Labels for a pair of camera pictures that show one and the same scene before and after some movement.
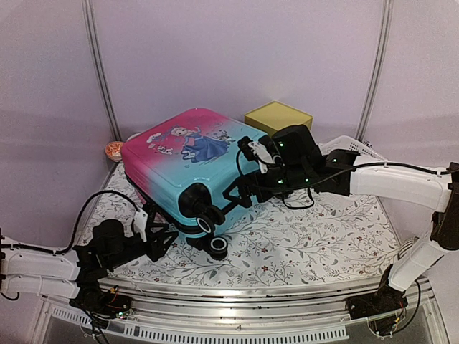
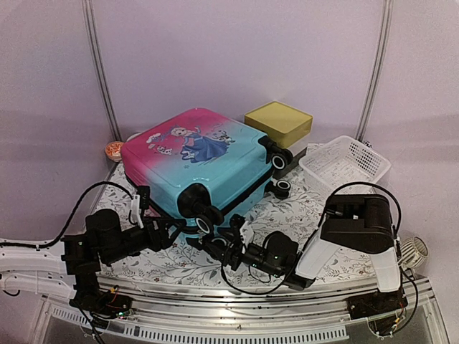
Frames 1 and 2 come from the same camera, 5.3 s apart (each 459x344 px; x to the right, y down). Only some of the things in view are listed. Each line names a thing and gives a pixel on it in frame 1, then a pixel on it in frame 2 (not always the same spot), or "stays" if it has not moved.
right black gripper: (245, 183) to (237, 248)
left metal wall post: (87, 9) stays
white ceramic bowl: (134, 135) stays
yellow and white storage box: (275, 115) stays
